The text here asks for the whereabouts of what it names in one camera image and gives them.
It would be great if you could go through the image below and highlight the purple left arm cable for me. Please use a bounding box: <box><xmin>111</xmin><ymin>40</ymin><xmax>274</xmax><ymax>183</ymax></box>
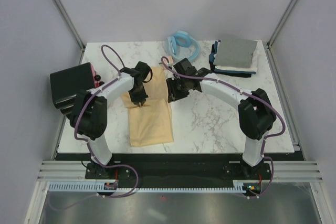
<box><xmin>48</xmin><ymin>44</ymin><xmax>140</xmax><ymax>211</ymax></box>

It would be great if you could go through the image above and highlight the white slotted cable duct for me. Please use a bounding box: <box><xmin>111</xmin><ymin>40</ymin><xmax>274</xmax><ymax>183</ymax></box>
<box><xmin>48</xmin><ymin>181</ymin><xmax>247</xmax><ymax>194</ymax></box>

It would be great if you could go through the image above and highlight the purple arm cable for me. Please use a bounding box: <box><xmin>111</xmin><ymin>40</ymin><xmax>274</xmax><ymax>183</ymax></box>
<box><xmin>160</xmin><ymin>56</ymin><xmax>287</xmax><ymax>200</ymax></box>
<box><xmin>48</xmin><ymin>44</ymin><xmax>140</xmax><ymax>211</ymax></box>

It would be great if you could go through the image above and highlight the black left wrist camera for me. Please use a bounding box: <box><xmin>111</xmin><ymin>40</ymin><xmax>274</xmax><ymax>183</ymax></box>
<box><xmin>134</xmin><ymin>61</ymin><xmax>153</xmax><ymax>83</ymax></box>

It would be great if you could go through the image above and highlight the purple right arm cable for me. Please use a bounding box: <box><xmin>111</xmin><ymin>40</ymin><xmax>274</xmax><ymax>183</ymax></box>
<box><xmin>160</xmin><ymin>56</ymin><xmax>287</xmax><ymax>200</ymax></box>

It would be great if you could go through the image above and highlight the black pink drawer organizer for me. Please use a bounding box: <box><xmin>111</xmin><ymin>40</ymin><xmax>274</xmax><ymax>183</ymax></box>
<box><xmin>50</xmin><ymin>62</ymin><xmax>102</xmax><ymax>116</ymax></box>

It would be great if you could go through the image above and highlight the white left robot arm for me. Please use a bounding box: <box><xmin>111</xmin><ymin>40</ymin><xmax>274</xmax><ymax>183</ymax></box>
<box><xmin>69</xmin><ymin>65</ymin><xmax>153</xmax><ymax>178</ymax></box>

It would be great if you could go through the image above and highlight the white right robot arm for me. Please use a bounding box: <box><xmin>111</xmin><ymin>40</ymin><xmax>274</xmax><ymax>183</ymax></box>
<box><xmin>166</xmin><ymin>67</ymin><xmax>283</xmax><ymax>179</ymax></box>

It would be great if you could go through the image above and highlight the aluminium frame post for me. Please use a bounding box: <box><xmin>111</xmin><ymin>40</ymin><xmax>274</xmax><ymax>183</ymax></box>
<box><xmin>52</xmin><ymin>0</ymin><xmax>85</xmax><ymax>52</ymax></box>
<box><xmin>265</xmin><ymin>0</ymin><xmax>316</xmax><ymax>49</ymax></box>

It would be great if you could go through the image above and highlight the aluminium frame post right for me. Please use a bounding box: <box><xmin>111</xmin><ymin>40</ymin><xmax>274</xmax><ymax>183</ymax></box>
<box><xmin>265</xmin><ymin>0</ymin><xmax>316</xmax><ymax>49</ymax></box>

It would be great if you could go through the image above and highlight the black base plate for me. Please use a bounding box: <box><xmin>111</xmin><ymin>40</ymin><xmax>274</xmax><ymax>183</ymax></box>
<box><xmin>54</xmin><ymin>152</ymin><xmax>307</xmax><ymax>189</ymax></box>

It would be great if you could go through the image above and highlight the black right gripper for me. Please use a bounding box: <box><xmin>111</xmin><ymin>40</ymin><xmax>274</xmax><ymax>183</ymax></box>
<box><xmin>165</xmin><ymin>76</ymin><xmax>189</xmax><ymax>103</ymax></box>

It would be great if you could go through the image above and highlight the yellow t shirt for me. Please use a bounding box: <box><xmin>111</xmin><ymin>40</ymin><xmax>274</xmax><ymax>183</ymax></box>
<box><xmin>121</xmin><ymin>67</ymin><xmax>173</xmax><ymax>147</ymax></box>

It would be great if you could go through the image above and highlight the aluminium frame post left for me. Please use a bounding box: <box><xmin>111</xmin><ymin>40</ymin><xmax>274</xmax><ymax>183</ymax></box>
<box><xmin>52</xmin><ymin>0</ymin><xmax>85</xmax><ymax>52</ymax></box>

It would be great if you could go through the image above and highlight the aluminium frame rail front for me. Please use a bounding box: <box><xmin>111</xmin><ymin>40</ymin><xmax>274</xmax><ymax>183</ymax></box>
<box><xmin>38</xmin><ymin>161</ymin><xmax>322</xmax><ymax>182</ymax></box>

